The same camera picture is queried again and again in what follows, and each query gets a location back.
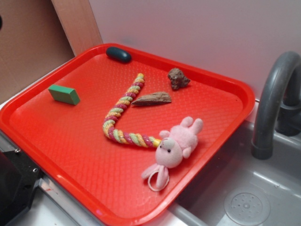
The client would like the brown lumpy rock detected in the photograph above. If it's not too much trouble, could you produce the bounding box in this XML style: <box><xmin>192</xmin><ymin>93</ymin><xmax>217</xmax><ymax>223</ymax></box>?
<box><xmin>167</xmin><ymin>68</ymin><xmax>191</xmax><ymax>90</ymax></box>

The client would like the pink plush bunny toy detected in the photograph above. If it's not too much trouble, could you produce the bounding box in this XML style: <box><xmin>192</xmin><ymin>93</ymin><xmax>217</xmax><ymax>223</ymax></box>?
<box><xmin>142</xmin><ymin>116</ymin><xmax>203</xmax><ymax>192</ymax></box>

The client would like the grey toy faucet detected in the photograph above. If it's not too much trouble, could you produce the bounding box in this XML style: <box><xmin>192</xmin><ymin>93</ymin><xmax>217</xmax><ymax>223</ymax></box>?
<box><xmin>251</xmin><ymin>51</ymin><xmax>301</xmax><ymax>160</ymax></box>

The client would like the dark teal oval pebble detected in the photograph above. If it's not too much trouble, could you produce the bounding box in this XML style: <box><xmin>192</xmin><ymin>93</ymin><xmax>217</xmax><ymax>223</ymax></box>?
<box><xmin>106</xmin><ymin>47</ymin><xmax>132</xmax><ymax>63</ymax></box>

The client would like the brown bark wood piece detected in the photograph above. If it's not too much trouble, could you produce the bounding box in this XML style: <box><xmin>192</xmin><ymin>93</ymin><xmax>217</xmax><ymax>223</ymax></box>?
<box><xmin>132</xmin><ymin>92</ymin><xmax>172</xmax><ymax>106</ymax></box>

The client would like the grey toy sink basin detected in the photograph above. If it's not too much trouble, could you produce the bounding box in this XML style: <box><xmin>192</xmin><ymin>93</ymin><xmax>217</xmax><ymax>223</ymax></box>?
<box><xmin>169</xmin><ymin>122</ymin><xmax>301</xmax><ymax>226</ymax></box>

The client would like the red plastic tray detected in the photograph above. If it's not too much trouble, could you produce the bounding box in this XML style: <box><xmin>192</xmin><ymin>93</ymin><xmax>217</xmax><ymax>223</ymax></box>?
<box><xmin>0</xmin><ymin>44</ymin><xmax>255</xmax><ymax>226</ymax></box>

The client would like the green rectangular block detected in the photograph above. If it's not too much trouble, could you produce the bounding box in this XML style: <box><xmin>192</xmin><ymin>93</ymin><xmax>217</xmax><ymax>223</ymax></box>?
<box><xmin>48</xmin><ymin>85</ymin><xmax>80</xmax><ymax>105</ymax></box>

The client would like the multicolour twisted rope toy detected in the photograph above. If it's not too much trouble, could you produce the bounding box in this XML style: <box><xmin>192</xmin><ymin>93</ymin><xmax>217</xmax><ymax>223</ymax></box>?
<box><xmin>102</xmin><ymin>73</ymin><xmax>161</xmax><ymax>148</ymax></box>

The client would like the brown cardboard panel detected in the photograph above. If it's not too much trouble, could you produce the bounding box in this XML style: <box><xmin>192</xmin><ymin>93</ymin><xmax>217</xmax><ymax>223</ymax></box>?
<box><xmin>0</xmin><ymin>0</ymin><xmax>102</xmax><ymax>102</ymax></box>

